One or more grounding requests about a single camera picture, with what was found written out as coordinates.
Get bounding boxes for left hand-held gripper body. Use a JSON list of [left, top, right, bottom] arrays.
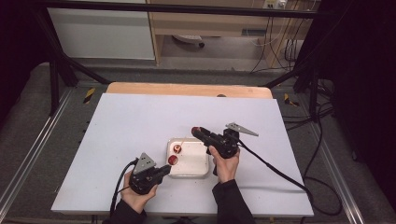
[[128, 151, 163, 196]]

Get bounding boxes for wooden table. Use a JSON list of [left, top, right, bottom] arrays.
[[106, 81, 275, 100]]

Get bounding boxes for black curtain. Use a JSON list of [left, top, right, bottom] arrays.
[[311, 0, 396, 204], [0, 0, 49, 120]]

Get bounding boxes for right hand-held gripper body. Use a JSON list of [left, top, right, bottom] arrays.
[[201, 121, 260, 160]]

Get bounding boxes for hanging black cable bundle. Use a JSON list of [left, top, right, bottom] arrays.
[[249, 14, 301, 75]]

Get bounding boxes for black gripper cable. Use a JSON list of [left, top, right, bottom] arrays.
[[108, 158, 140, 217], [236, 138, 344, 224]]

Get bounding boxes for yellow black floor tape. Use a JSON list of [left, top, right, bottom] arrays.
[[283, 92, 300, 107], [82, 87, 96, 105]]

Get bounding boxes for person's right hand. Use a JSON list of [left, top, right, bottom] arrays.
[[207, 145, 242, 185]]

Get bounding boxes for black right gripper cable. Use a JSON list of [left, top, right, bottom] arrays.
[[236, 138, 344, 224]]

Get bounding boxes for light wooden desk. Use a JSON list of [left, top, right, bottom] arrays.
[[146, 0, 321, 68]]

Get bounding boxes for white square tray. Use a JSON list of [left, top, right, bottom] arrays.
[[165, 137, 210, 179]]

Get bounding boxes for white chair base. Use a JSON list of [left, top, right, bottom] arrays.
[[171, 34, 206, 49]]

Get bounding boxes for black floor cables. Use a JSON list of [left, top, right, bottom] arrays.
[[281, 77, 336, 133]]

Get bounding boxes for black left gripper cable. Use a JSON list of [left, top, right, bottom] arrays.
[[108, 158, 140, 217]]

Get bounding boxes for white power strip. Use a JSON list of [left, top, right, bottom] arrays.
[[262, 0, 288, 9]]

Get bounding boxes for aluminium floor rail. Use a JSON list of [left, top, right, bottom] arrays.
[[306, 120, 366, 224], [0, 88, 75, 213]]

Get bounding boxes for white cabinet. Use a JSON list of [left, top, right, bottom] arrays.
[[46, 7, 156, 61]]

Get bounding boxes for black metal frame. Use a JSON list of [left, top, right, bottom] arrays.
[[31, 0, 325, 123]]

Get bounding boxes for person's left hand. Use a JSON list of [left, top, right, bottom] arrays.
[[120, 171, 159, 215]]

